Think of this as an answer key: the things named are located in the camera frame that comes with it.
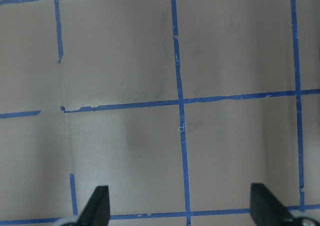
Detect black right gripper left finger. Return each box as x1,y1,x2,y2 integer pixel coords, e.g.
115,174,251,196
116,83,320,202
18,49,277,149
76,185,111,226

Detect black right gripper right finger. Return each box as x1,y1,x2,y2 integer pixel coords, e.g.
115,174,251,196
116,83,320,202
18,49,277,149
250,183,301,226

